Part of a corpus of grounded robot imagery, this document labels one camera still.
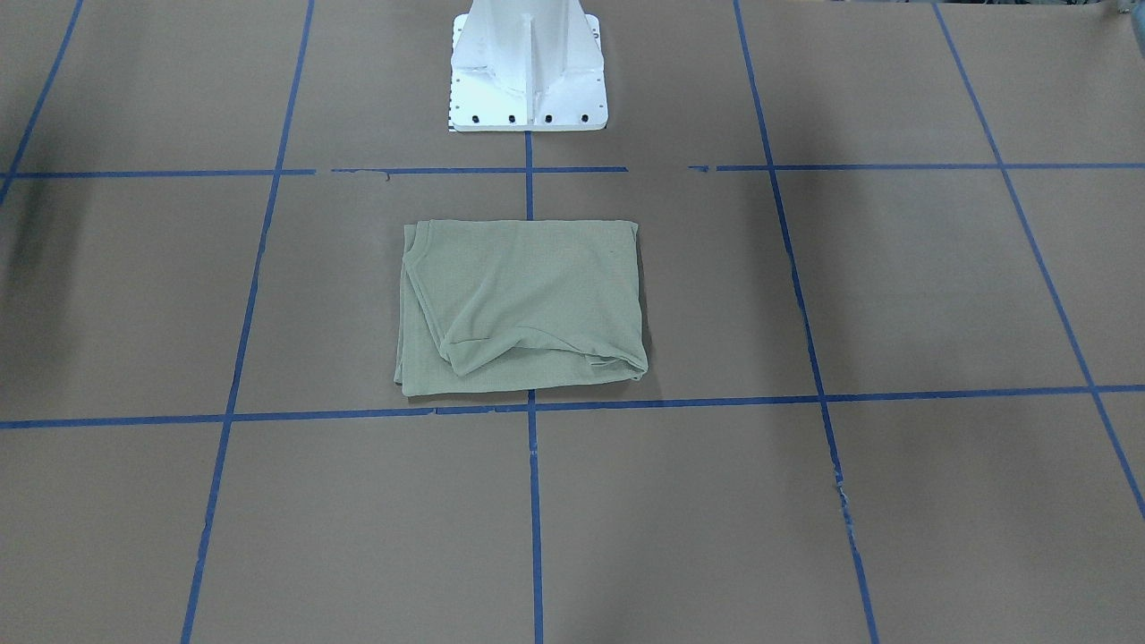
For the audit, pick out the white metal mount base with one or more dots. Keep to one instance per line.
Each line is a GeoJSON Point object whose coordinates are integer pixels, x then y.
{"type": "Point", "coordinates": [527, 66]}

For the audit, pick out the green long-sleeve shirt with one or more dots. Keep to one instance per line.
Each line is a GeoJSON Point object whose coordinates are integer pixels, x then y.
{"type": "Point", "coordinates": [513, 305]}

